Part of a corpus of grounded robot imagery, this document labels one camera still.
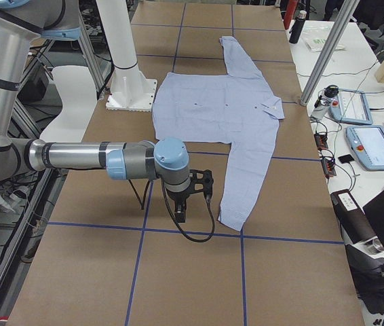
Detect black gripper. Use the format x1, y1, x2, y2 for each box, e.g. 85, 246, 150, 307
168, 192, 190, 222

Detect light blue striped shirt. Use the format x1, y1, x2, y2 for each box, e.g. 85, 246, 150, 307
153, 36, 284, 231

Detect orange circuit board lower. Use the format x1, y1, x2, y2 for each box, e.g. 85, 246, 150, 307
320, 157, 337, 179

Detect orange circuit board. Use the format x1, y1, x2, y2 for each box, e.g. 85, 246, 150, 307
314, 132, 328, 150
320, 157, 337, 179

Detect orange circuit board upper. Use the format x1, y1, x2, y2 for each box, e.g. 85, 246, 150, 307
314, 132, 328, 150

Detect white chair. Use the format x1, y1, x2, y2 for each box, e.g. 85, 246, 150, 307
40, 65, 98, 143

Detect black smartphone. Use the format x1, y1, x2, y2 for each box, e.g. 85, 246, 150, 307
338, 154, 354, 164

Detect upper blue teach pendant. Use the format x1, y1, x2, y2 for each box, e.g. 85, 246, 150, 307
329, 89, 373, 125

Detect blue teach pendant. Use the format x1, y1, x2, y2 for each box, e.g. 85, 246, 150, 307
329, 89, 373, 125
345, 125, 384, 171

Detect lower blue teach pendant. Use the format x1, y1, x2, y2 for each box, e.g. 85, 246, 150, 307
345, 125, 384, 171

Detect black water bottle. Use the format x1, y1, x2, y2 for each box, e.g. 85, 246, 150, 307
289, 10, 307, 44

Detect white paper green print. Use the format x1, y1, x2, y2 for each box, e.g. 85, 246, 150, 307
301, 26, 331, 52

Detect red cylinder bottle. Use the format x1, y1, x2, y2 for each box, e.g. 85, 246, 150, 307
283, 0, 298, 30

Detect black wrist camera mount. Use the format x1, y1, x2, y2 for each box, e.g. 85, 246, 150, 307
190, 169, 214, 202

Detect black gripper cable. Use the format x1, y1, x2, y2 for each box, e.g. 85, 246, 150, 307
128, 177, 215, 242

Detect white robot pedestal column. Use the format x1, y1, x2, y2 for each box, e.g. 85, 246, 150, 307
96, 0, 157, 111

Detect aluminium frame post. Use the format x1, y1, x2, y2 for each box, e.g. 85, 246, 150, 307
300, 0, 359, 106

